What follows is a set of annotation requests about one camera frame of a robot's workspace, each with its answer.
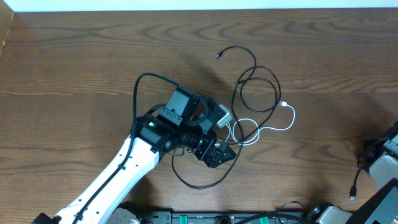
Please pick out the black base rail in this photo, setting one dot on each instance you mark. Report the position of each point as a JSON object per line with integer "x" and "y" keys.
{"x": 128, "y": 213}

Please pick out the cardboard box edge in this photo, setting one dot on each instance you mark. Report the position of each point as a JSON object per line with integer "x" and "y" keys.
{"x": 6, "y": 17}

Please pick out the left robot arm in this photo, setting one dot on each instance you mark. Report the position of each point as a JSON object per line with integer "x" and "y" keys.
{"x": 185, "y": 122}

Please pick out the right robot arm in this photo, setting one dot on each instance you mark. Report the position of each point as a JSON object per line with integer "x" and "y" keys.
{"x": 378, "y": 161}

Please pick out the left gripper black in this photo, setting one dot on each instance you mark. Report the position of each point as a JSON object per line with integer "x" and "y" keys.
{"x": 212, "y": 150}

